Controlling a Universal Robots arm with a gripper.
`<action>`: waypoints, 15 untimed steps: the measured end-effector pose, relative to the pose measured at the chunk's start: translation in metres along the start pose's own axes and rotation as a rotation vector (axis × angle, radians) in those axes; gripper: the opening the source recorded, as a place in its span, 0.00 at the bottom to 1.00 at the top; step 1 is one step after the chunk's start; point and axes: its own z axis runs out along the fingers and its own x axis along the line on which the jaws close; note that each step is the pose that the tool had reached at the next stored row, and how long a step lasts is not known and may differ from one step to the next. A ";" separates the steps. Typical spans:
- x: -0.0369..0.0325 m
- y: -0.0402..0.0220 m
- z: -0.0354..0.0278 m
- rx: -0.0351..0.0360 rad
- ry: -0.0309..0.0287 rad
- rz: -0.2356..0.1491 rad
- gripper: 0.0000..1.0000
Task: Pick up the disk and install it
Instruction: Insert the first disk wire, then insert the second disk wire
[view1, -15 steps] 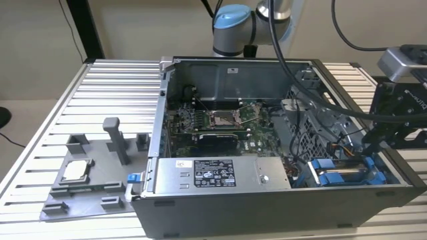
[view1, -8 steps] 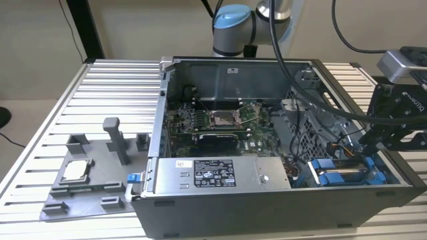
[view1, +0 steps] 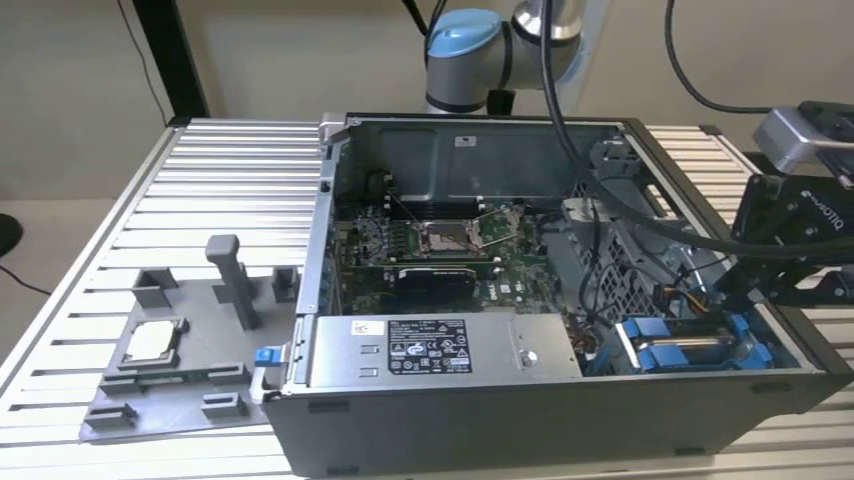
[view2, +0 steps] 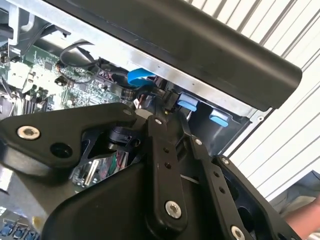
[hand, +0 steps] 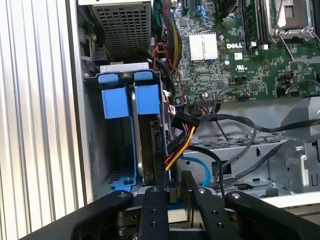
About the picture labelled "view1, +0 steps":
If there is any grey power supply unit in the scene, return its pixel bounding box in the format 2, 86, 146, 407
306, 313, 585, 389

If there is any multicolour power wire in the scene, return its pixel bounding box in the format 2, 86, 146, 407
652, 282, 708, 311

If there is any long black wire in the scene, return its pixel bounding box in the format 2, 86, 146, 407
575, 177, 641, 321

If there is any thick black cable hose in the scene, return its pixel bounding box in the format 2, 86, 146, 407
539, 0, 765, 261

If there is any black graphics card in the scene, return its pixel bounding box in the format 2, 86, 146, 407
393, 266, 479, 307

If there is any thin metal locking lever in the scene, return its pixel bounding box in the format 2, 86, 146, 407
388, 191, 425, 227

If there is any disk bay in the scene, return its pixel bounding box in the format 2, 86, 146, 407
611, 308, 779, 375

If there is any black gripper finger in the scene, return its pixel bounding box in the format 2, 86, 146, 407
716, 259, 854, 307
731, 175, 804, 257

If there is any CPU socket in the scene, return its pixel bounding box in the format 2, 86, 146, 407
413, 219, 483, 257

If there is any grey parts rack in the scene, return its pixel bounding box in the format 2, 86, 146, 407
77, 233, 308, 444

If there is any green motherboard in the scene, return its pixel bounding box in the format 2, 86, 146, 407
329, 194, 575, 321

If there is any thin black camera cable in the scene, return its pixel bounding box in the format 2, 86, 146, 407
663, 0, 779, 115

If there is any open black PC case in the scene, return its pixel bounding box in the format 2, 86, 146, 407
258, 110, 854, 476

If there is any black round stand base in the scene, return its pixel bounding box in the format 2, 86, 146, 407
0, 213, 25, 257

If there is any perforated metal drive cage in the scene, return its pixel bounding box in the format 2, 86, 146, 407
559, 134, 741, 326

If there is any silver CPU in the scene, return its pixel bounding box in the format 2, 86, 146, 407
125, 322, 185, 364

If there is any black frame post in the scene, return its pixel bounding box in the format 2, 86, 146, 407
129, 0, 212, 121

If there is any blue disk carrier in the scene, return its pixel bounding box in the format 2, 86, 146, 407
639, 344, 775, 374

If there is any metal socket cover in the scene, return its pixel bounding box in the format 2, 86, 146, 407
475, 206, 529, 247

